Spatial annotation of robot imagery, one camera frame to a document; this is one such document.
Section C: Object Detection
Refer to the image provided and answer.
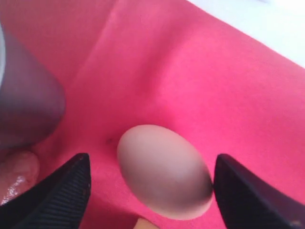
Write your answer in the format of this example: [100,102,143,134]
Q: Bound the yellow cheese wedge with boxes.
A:
[133,218,159,229]

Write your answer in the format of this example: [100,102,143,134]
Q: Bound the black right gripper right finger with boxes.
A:
[213,154,305,229]

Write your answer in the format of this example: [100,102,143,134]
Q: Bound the stainless steel cup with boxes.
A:
[0,30,65,149]

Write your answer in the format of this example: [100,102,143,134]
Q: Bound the brown egg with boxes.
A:
[117,125,213,220]

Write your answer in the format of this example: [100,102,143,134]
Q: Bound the red table cloth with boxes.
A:
[0,0,305,229]

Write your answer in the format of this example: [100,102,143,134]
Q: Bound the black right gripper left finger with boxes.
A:
[0,153,91,229]

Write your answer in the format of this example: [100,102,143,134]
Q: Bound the red sausage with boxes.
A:
[0,151,40,205]

